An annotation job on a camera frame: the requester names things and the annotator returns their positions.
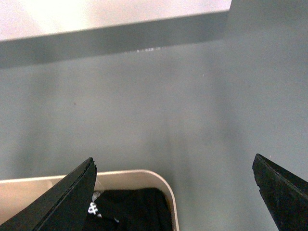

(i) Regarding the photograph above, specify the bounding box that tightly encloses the black printed t-shirt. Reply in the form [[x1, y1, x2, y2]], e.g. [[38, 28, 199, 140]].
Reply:
[[82, 188, 173, 231]]

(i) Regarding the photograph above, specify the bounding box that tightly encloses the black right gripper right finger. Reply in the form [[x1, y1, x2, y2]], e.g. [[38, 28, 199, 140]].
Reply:
[[252, 154, 308, 231]]

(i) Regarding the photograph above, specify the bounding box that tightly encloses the beige plastic laundry hamper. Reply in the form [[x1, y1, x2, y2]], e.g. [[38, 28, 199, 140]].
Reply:
[[0, 169, 180, 231]]

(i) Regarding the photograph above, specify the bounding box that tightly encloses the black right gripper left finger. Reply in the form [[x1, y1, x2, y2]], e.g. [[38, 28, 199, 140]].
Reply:
[[0, 157, 97, 231]]

